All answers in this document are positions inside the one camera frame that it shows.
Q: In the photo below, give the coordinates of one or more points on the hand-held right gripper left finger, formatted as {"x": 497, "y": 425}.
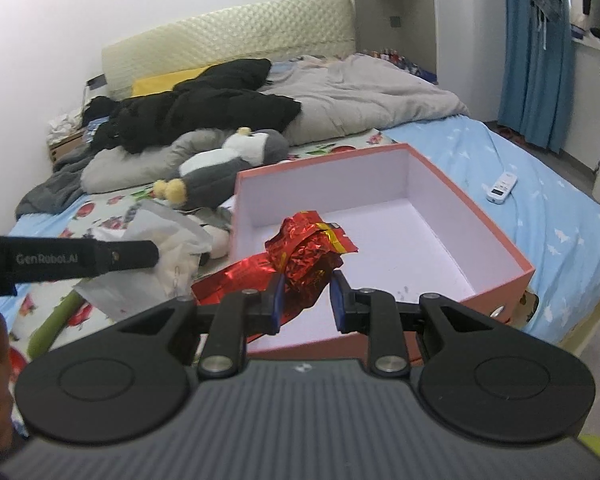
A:
{"x": 278, "y": 306}

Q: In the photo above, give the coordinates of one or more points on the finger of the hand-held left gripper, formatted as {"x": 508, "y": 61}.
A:
{"x": 130, "y": 256}

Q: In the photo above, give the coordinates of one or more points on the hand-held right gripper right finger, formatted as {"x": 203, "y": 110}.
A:
{"x": 337, "y": 301}

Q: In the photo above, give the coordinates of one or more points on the red foil packet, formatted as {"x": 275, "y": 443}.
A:
{"x": 305, "y": 260}

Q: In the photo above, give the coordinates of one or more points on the translucent white plastic bag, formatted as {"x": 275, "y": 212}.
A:
{"x": 177, "y": 234}

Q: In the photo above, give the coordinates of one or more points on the panda plush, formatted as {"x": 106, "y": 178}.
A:
{"x": 216, "y": 240}

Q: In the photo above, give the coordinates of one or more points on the orange cardboard box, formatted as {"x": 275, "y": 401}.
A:
{"x": 405, "y": 240}

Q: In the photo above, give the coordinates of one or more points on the floral bed sheet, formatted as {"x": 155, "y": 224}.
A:
{"x": 105, "y": 210}

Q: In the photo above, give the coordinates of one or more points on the green massage brush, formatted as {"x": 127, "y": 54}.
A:
{"x": 55, "y": 325}

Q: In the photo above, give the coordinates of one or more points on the dark grey blanket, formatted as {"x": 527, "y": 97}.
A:
{"x": 50, "y": 190}

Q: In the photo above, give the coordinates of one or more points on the grey pillow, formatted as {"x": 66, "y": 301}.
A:
{"x": 115, "y": 170}

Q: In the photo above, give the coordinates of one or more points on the brown cardboard box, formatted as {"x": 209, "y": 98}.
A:
{"x": 62, "y": 147}

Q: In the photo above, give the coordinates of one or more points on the grey white penguin plush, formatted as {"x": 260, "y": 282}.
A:
{"x": 220, "y": 170}

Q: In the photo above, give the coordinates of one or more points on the crumpled white tissue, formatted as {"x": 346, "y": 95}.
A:
{"x": 62, "y": 125}

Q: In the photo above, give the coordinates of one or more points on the black jacket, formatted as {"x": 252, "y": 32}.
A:
{"x": 205, "y": 105}

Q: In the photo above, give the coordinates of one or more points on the yellow pillow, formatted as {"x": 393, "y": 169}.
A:
{"x": 155, "y": 82}

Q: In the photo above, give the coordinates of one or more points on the black charger on headboard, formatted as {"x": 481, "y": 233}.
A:
{"x": 96, "y": 80}

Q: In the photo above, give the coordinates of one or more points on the white remote control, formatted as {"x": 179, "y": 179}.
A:
{"x": 501, "y": 188}

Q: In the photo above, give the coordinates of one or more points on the grey duvet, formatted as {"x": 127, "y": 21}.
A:
{"x": 360, "y": 95}

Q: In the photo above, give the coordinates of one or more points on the light blue bed sheet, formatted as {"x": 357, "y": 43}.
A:
{"x": 545, "y": 210}

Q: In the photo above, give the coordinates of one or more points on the red slippers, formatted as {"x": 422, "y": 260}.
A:
{"x": 509, "y": 136}

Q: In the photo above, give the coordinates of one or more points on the cream padded headboard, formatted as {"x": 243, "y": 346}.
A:
{"x": 230, "y": 30}

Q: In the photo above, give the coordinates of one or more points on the row of small bottles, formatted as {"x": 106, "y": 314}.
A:
{"x": 395, "y": 57}

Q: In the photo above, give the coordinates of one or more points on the blue curtain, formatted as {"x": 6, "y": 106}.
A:
{"x": 535, "y": 70}

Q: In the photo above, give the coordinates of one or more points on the white wardrobe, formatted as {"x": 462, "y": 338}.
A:
{"x": 460, "y": 20}

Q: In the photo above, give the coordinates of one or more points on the dark wall switch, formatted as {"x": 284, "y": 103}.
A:
{"x": 395, "y": 21}

